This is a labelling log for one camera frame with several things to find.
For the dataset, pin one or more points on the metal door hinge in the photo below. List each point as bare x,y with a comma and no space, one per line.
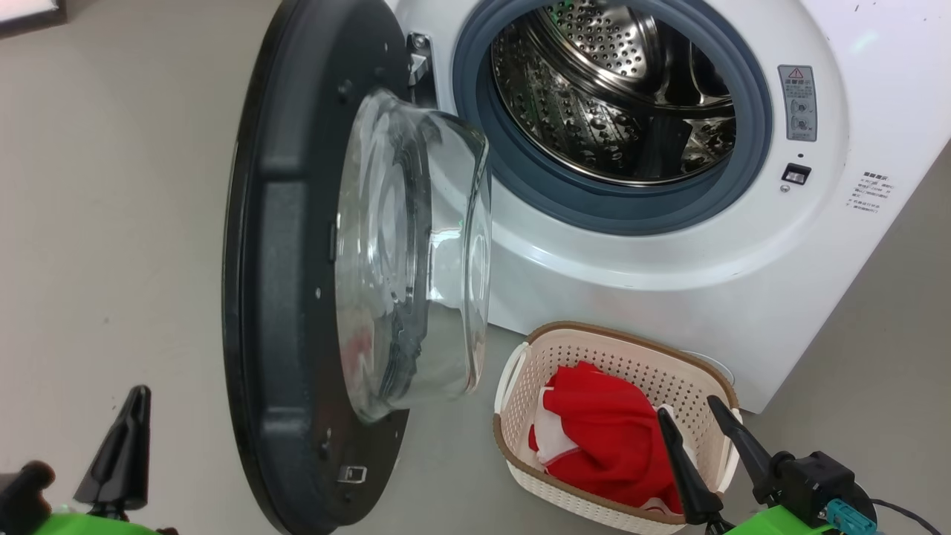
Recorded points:
417,63

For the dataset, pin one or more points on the plain red garment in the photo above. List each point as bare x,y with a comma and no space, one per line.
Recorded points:
617,483

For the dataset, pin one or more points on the white board with dark frame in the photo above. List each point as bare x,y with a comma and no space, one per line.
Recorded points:
26,9

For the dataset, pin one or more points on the red garment with white stripes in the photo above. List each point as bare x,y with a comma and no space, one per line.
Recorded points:
594,416

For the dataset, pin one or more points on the white front-load washing machine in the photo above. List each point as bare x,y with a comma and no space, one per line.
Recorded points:
669,282

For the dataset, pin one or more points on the black door lock slot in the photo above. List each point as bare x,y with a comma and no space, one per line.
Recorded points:
796,174

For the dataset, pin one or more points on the round drain filter cover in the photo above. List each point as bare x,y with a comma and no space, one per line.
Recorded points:
709,365

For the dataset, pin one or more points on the grey warning sticker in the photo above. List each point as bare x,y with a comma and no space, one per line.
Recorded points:
797,104

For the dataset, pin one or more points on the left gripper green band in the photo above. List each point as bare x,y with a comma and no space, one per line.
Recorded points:
30,505

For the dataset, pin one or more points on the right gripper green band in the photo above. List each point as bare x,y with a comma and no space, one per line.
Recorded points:
810,483

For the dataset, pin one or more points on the perforated steel washer drum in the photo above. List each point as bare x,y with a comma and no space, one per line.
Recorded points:
594,74

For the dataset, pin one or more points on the black round glass washer door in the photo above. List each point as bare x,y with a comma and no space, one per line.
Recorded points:
290,297

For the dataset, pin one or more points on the cream perforated basket brown rim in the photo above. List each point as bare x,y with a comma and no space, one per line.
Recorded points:
631,357

